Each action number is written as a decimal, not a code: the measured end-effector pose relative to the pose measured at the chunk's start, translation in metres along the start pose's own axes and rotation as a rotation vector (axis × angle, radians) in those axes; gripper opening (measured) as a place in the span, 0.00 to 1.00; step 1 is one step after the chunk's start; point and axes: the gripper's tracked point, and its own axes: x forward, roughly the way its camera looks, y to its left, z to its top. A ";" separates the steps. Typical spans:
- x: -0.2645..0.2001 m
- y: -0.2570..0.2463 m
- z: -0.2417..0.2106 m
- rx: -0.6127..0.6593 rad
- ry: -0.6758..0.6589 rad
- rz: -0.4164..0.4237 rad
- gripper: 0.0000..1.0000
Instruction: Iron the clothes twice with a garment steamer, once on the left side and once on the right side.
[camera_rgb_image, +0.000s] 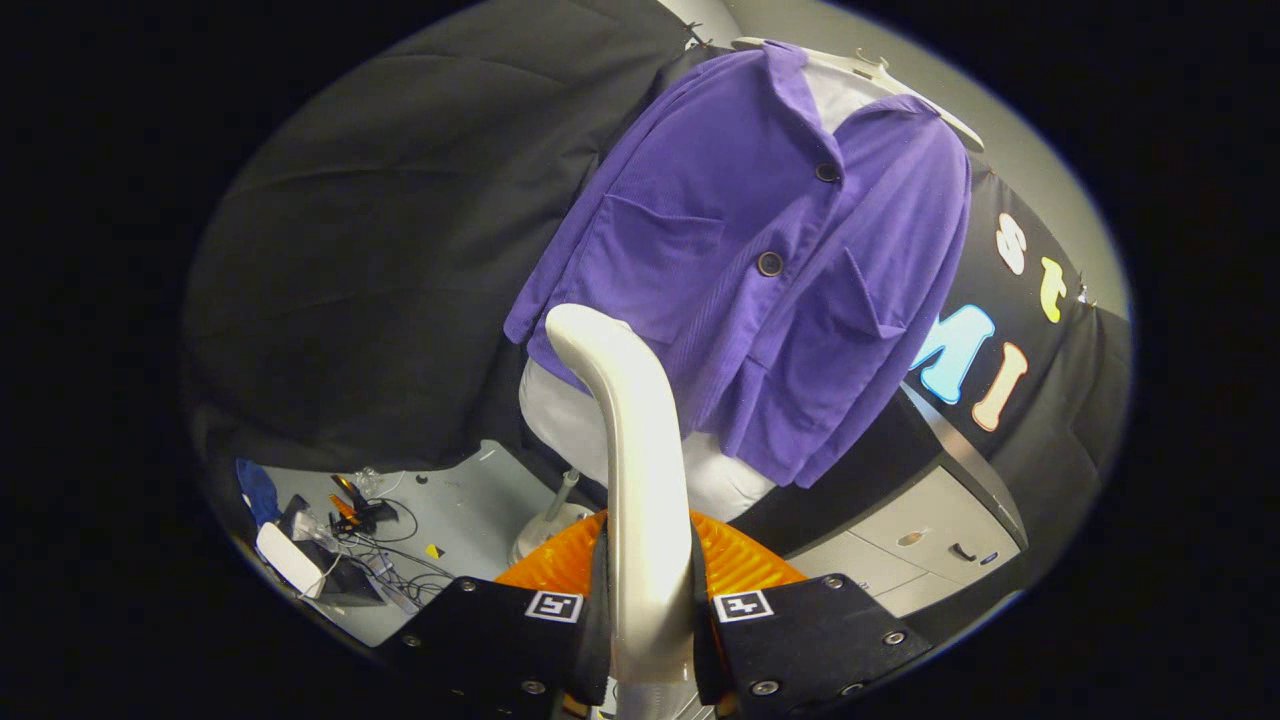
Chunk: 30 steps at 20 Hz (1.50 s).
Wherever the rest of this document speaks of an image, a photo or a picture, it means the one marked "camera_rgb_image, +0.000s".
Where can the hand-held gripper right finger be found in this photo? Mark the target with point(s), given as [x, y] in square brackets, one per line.
[810, 640]

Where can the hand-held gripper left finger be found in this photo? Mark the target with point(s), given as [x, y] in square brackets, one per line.
[480, 640]

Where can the white garment steamer base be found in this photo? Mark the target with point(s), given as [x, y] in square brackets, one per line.
[545, 525]

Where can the white clothes hanger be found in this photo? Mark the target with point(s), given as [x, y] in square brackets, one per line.
[930, 100]

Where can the black box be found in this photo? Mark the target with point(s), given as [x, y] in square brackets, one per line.
[350, 580]

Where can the grey drawer cabinet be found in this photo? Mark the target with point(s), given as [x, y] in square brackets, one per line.
[930, 530]

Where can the white box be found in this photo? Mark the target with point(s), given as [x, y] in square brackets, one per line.
[290, 560]

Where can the blue cloth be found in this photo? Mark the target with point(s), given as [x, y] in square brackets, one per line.
[260, 490]

